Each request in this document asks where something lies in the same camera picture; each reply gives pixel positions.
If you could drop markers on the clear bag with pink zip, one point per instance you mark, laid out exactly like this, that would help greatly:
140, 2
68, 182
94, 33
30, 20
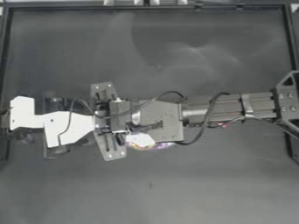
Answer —
140, 140

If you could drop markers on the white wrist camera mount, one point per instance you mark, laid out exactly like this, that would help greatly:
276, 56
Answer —
77, 125
22, 113

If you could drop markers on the black table frame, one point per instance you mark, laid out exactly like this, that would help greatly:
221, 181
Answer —
57, 6

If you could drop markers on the grey frame bracket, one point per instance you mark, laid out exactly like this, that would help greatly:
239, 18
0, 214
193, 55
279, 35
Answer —
108, 2

